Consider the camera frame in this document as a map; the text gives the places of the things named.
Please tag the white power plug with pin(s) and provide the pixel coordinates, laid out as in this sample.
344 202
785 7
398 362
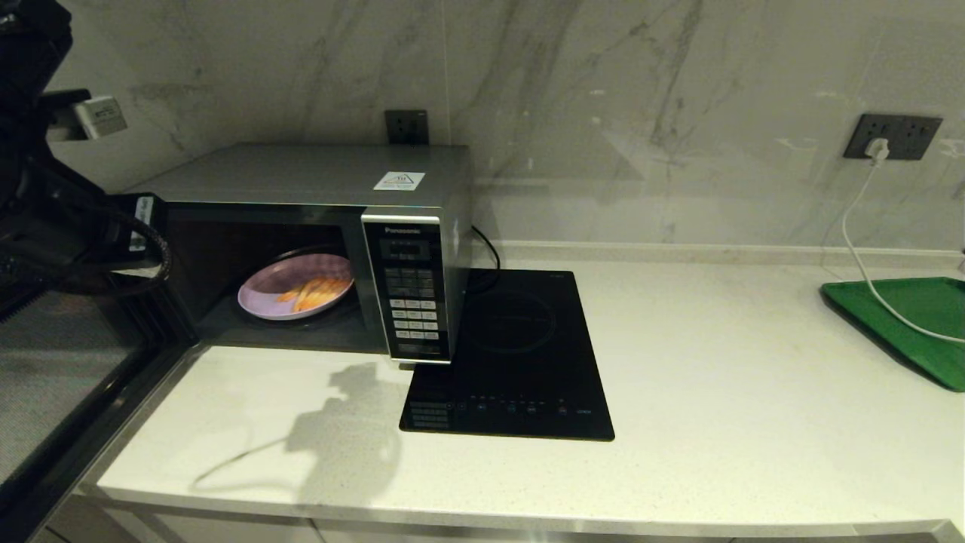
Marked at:
876 149

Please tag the dark glass microwave door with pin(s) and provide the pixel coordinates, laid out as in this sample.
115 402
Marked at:
60 377

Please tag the black induction cooktop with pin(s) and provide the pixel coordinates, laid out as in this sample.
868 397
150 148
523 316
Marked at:
528 324

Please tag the wide black wall socket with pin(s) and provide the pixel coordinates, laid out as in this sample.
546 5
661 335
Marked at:
912 136

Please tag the small black wall socket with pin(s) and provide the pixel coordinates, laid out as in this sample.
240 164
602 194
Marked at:
407 127

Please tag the lilac round plate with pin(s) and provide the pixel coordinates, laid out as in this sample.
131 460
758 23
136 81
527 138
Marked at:
271 290

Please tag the silver Panasonic microwave oven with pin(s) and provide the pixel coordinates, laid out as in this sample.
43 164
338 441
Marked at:
301 173

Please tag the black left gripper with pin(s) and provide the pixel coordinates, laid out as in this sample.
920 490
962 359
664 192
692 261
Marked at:
53 226

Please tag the green plastic tray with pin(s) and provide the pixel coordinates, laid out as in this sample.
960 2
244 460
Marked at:
935 302

